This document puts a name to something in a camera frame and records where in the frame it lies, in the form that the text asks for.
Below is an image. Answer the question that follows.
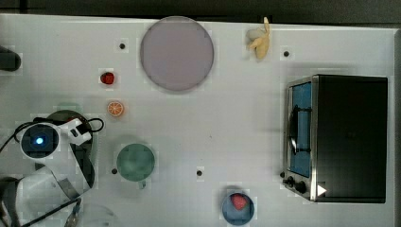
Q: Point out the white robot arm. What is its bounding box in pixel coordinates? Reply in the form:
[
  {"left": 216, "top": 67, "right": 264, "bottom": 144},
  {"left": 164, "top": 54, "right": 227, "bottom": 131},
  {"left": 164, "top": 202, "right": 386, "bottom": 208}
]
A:
[{"left": 1, "top": 118, "right": 95, "bottom": 227}]

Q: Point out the green plastic strainer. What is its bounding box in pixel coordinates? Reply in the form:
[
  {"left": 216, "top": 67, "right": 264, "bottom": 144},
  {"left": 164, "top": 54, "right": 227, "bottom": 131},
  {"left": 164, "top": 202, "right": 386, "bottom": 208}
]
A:
[{"left": 48, "top": 110, "right": 96, "bottom": 187}]

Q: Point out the round grey plate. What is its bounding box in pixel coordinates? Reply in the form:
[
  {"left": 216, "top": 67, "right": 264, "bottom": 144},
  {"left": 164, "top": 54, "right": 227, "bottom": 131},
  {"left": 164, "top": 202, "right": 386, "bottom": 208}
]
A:
[{"left": 140, "top": 16, "right": 215, "bottom": 92}]

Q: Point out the green mug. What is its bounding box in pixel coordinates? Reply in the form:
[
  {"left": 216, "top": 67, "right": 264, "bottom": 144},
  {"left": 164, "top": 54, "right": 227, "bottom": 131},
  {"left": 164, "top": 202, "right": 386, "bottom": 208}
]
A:
[{"left": 116, "top": 144, "right": 156, "bottom": 189}]

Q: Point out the orange slice toy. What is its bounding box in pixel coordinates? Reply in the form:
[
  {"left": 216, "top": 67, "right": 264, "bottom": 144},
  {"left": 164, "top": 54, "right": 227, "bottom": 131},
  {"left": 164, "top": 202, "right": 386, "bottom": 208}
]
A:
[{"left": 107, "top": 101, "right": 125, "bottom": 117}]

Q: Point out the peeled banana toy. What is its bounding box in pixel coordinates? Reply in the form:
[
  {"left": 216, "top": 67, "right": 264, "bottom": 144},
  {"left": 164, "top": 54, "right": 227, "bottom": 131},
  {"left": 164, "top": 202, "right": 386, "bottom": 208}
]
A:
[{"left": 246, "top": 17, "right": 270, "bottom": 60}]

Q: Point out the red toy strawberry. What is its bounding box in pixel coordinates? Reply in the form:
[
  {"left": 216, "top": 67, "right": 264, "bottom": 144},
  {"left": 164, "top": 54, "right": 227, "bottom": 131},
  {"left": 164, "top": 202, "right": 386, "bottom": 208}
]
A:
[{"left": 231, "top": 193, "right": 248, "bottom": 211}]

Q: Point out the small red toy fruit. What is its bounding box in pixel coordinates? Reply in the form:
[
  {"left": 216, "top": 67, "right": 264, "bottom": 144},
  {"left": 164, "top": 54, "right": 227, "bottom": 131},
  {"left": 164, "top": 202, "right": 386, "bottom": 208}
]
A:
[{"left": 100, "top": 72, "right": 115, "bottom": 85}]

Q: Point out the blue bowl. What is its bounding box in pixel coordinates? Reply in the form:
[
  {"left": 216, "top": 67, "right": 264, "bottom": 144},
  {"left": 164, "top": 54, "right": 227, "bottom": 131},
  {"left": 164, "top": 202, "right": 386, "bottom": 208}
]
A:
[{"left": 221, "top": 192, "right": 254, "bottom": 226}]

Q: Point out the silver black toaster oven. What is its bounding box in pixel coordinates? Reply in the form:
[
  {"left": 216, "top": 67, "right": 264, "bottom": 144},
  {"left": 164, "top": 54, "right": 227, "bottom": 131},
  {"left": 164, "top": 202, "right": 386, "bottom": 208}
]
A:
[{"left": 280, "top": 74, "right": 388, "bottom": 203}]

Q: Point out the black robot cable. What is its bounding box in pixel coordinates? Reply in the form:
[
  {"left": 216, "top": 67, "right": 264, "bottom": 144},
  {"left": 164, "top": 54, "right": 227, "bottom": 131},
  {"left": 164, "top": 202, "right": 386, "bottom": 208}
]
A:
[{"left": 0, "top": 116, "right": 105, "bottom": 227}]

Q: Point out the black post upper left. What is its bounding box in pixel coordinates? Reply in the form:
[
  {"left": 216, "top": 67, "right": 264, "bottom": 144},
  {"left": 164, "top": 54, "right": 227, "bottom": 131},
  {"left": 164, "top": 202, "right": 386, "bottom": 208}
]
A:
[{"left": 0, "top": 46, "right": 22, "bottom": 72}]

